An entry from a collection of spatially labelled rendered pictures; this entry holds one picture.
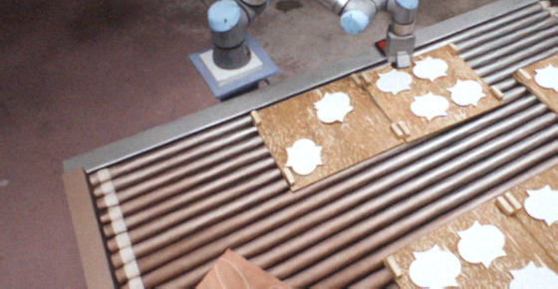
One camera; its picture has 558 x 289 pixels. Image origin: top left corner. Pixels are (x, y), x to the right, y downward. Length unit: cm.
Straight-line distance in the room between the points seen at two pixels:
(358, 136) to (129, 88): 197
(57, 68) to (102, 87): 37
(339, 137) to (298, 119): 16
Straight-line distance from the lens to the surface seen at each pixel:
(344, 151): 161
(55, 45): 383
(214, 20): 184
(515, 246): 153
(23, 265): 282
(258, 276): 130
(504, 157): 172
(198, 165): 165
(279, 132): 166
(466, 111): 178
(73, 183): 170
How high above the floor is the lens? 222
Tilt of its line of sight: 48 degrees down
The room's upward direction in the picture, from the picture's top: 2 degrees clockwise
